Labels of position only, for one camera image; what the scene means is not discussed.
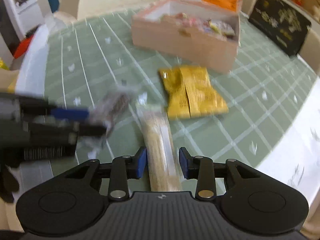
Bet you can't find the clear dark snack packet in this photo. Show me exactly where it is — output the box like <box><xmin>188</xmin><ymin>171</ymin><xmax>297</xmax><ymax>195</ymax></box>
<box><xmin>82</xmin><ymin>85</ymin><xmax>137</xmax><ymax>150</ymax></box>

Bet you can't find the beige cracker packet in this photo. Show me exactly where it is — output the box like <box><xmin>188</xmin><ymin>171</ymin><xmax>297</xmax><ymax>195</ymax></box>
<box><xmin>136</xmin><ymin>104</ymin><xmax>182</xmax><ymax>192</ymax></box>

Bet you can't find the yellow snack packet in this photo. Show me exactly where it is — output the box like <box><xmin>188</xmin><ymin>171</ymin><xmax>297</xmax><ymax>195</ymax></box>
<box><xmin>158</xmin><ymin>65</ymin><xmax>229</xmax><ymax>119</ymax></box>

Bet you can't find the green checked tablecloth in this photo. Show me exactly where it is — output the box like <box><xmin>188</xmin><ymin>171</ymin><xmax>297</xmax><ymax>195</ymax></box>
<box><xmin>44</xmin><ymin>8</ymin><xmax>319</xmax><ymax>191</ymax></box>

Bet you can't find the pink cardboard snack box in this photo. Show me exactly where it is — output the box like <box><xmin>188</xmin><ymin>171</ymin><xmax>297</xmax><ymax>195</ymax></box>
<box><xmin>131</xmin><ymin>0</ymin><xmax>240</xmax><ymax>74</ymax></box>

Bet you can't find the black gift box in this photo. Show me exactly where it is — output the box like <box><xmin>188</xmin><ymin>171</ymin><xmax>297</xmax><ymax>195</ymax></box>
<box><xmin>248</xmin><ymin>0</ymin><xmax>311</xmax><ymax>56</ymax></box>

